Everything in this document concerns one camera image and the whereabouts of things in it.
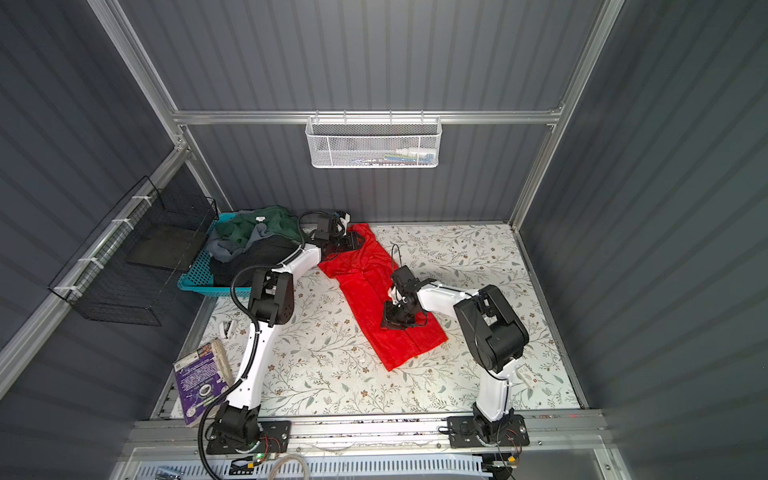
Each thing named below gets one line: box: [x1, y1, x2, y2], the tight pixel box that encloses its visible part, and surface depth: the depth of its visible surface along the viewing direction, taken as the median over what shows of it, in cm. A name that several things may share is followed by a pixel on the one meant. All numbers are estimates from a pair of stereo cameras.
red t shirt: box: [318, 223, 448, 371], surface depth 100 cm
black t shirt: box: [211, 234, 301, 287], surface depth 100 cm
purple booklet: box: [172, 339, 234, 427], surface depth 82 cm
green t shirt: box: [218, 206, 299, 243], surface depth 107 cm
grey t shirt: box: [206, 222, 275, 263], surface depth 98 cm
